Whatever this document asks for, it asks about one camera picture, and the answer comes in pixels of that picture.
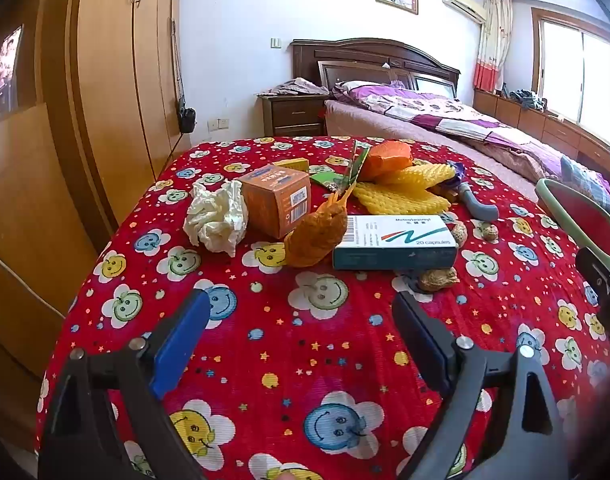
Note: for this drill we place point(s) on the bright orange foam net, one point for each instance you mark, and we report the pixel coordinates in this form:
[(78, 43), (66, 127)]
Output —
[(387, 160)]

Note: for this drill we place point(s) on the black wall charger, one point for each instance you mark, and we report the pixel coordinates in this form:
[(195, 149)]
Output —
[(186, 117)]

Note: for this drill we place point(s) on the green basin with red inside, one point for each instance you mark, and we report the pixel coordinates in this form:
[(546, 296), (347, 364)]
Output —
[(585, 215)]

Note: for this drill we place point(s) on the white light switch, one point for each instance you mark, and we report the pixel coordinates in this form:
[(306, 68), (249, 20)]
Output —
[(275, 42)]

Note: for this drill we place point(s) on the small yellow box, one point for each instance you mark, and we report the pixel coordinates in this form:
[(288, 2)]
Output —
[(292, 163)]

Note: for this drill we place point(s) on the orange cardboard box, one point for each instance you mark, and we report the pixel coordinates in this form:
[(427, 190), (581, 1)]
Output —
[(275, 200)]

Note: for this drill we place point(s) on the white tissue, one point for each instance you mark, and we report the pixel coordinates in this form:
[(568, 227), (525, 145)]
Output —
[(215, 217)]

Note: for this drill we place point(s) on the yellow foam net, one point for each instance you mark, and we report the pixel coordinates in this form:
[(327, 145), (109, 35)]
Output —
[(400, 201), (420, 175)]

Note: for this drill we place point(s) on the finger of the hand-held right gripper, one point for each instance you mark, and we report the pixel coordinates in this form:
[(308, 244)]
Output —
[(597, 267)]

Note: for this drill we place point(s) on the white and teal medicine box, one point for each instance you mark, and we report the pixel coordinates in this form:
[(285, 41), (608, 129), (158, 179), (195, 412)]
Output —
[(395, 242)]

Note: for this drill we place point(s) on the purple wrapper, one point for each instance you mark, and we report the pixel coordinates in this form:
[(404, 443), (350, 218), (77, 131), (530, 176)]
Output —
[(457, 170)]

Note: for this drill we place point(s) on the white air conditioner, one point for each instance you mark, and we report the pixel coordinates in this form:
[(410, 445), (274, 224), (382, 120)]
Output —
[(462, 2)]

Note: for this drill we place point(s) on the dark wooden nightstand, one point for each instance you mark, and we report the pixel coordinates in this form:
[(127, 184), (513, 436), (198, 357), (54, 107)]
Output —
[(292, 115)]

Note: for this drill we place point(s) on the pile of clothes on cabinet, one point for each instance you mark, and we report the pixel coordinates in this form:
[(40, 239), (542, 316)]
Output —
[(527, 97)]

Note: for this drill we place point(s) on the twisted amber foam net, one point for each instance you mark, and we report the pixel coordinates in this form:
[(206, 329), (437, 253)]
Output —
[(317, 232)]

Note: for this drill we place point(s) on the pink clothes on nightstand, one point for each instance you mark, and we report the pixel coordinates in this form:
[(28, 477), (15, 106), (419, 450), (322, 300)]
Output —
[(295, 87)]

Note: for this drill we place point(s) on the bed with purple quilt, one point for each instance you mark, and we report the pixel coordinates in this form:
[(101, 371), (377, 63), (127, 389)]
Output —
[(435, 110)]

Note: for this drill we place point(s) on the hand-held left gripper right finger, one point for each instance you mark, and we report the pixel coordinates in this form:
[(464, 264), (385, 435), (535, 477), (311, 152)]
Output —
[(425, 335)]

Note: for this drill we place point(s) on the television screen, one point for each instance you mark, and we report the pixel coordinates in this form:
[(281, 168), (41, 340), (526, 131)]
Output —
[(5, 75)]

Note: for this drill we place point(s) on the dark wooden bed headboard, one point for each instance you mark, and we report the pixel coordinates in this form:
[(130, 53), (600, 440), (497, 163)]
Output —
[(375, 57)]

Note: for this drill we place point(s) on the blue plaid cloth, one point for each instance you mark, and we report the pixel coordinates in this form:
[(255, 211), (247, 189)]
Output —
[(582, 180)]

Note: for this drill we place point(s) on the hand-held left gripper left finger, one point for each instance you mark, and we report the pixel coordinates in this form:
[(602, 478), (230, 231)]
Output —
[(180, 345)]

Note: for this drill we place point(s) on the light wooden wardrobe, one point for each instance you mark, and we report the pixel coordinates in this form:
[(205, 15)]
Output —
[(110, 60)]

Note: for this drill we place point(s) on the wooden window cabinet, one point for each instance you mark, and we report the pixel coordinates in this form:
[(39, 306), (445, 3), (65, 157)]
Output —
[(535, 120)]

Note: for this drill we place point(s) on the white and red curtain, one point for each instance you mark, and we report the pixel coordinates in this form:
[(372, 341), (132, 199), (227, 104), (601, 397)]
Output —
[(492, 45)]

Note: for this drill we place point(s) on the wooden framed window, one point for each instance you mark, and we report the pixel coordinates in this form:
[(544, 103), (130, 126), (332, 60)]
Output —
[(580, 75)]

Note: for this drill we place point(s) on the green wrapper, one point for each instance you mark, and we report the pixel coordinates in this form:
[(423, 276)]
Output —
[(330, 178)]

